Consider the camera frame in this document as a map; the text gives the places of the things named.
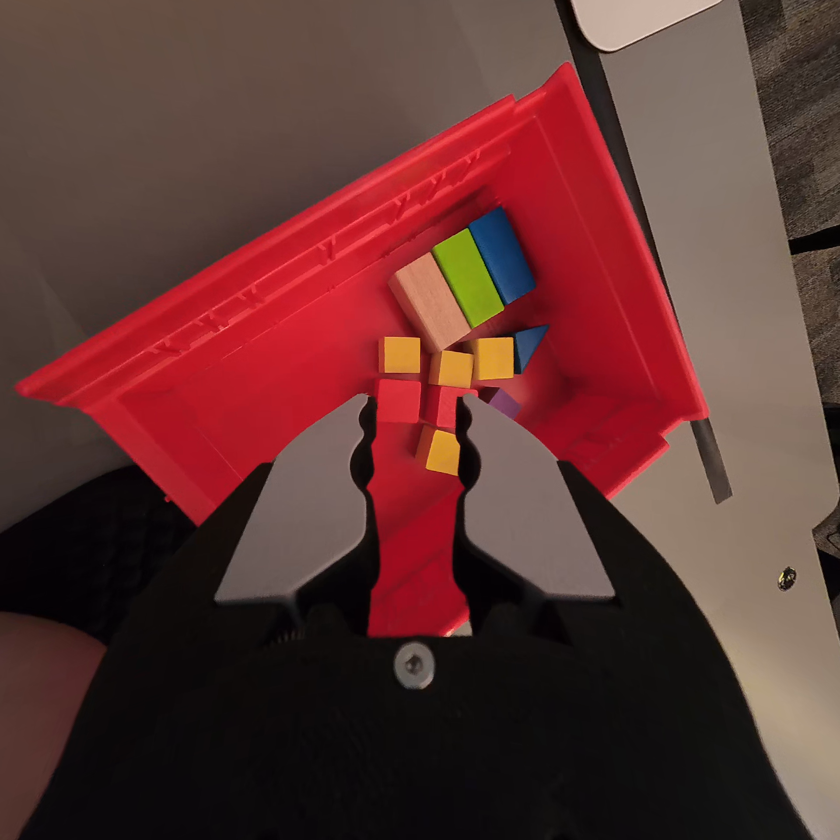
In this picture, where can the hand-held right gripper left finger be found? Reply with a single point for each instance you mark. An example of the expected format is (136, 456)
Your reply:
(302, 518)

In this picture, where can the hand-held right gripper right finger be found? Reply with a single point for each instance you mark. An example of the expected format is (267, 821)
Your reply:
(531, 518)

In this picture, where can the orange wooden cube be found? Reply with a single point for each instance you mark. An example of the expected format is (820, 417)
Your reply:
(451, 369)
(400, 355)
(438, 449)
(492, 359)

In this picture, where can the purple wooden cube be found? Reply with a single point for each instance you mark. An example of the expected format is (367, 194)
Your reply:
(504, 401)

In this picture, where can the red plastic bin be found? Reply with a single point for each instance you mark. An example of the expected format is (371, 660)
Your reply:
(262, 394)

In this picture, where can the red wooden cube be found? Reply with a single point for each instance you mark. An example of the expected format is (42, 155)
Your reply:
(398, 401)
(441, 407)

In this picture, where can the small blue triangle block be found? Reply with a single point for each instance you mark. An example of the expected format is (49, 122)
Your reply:
(528, 348)

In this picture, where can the beige long wooden block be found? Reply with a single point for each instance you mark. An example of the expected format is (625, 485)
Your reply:
(430, 305)

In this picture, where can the green wooden block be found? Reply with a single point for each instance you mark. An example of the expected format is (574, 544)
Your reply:
(469, 279)

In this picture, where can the blue rectangular wooden block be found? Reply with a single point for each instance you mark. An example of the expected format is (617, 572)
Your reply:
(502, 256)

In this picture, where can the person's right forearm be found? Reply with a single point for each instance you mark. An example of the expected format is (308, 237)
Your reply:
(39, 722)

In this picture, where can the round table grommet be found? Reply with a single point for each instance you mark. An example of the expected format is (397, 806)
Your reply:
(787, 577)

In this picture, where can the black metal leg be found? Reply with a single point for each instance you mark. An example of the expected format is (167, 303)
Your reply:
(814, 241)

